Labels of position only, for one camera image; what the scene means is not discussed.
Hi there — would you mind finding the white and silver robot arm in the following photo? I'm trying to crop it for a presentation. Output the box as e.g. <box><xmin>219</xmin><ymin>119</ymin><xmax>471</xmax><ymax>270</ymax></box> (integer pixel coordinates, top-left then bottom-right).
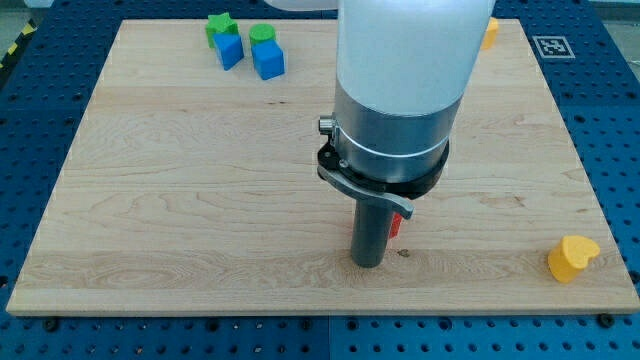
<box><xmin>266</xmin><ymin>0</ymin><xmax>495</xmax><ymax>199</ymax></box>

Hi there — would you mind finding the yellow heart block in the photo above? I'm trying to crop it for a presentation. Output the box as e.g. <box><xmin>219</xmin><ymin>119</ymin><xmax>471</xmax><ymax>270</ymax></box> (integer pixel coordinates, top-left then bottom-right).
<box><xmin>547</xmin><ymin>235</ymin><xmax>601</xmax><ymax>284</ymax></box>

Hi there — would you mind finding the grey cylindrical pointer tool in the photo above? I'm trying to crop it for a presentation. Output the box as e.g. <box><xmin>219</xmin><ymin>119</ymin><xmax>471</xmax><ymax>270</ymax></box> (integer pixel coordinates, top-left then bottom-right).
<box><xmin>317</xmin><ymin>165</ymin><xmax>415</xmax><ymax>268</ymax></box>

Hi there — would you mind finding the red block behind pointer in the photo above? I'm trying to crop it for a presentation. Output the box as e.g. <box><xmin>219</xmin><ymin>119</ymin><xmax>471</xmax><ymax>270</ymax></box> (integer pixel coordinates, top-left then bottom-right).
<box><xmin>389</xmin><ymin>213</ymin><xmax>403</xmax><ymax>239</ymax></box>

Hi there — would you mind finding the wooden board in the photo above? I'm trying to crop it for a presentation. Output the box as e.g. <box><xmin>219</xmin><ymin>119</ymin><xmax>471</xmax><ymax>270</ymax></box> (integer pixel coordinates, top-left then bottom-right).
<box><xmin>7</xmin><ymin>20</ymin><xmax>639</xmax><ymax>317</ymax></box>

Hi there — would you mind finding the blue cube block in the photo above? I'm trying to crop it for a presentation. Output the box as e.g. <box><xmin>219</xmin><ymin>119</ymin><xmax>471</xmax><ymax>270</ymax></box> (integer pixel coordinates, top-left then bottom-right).
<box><xmin>251</xmin><ymin>40</ymin><xmax>285</xmax><ymax>80</ymax></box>

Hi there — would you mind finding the green cylinder block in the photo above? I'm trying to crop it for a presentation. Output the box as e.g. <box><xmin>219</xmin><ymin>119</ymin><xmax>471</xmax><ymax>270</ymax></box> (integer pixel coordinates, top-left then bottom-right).
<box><xmin>249</xmin><ymin>23</ymin><xmax>276</xmax><ymax>46</ymax></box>

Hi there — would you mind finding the blue pentagon block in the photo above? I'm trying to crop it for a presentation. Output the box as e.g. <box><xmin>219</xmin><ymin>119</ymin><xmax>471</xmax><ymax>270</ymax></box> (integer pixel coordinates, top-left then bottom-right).
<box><xmin>213</xmin><ymin>33</ymin><xmax>244</xmax><ymax>71</ymax></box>

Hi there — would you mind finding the green star block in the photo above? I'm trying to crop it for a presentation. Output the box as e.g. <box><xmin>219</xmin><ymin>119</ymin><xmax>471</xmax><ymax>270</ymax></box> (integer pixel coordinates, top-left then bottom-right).
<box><xmin>205</xmin><ymin>12</ymin><xmax>239</xmax><ymax>48</ymax></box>

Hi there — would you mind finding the yellow block at far edge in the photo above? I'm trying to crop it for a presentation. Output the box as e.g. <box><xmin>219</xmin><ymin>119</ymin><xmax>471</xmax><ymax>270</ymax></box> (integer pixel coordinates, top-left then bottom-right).
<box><xmin>480</xmin><ymin>17</ymin><xmax>499</xmax><ymax>50</ymax></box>

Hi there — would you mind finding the black and white fiducial tag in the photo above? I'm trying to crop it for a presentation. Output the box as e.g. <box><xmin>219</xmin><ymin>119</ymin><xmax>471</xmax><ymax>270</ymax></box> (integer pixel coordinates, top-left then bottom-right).
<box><xmin>532</xmin><ymin>35</ymin><xmax>575</xmax><ymax>60</ymax></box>

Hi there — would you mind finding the blue perforated table plate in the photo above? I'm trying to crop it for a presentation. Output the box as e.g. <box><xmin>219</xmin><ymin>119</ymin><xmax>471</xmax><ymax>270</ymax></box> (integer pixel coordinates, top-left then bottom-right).
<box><xmin>1</xmin><ymin>0</ymin><xmax>639</xmax><ymax>359</ymax></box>

